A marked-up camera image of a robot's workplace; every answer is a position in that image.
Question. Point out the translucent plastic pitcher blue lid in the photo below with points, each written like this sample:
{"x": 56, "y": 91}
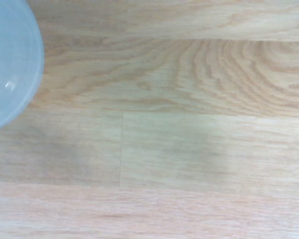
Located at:
{"x": 10, "y": 54}

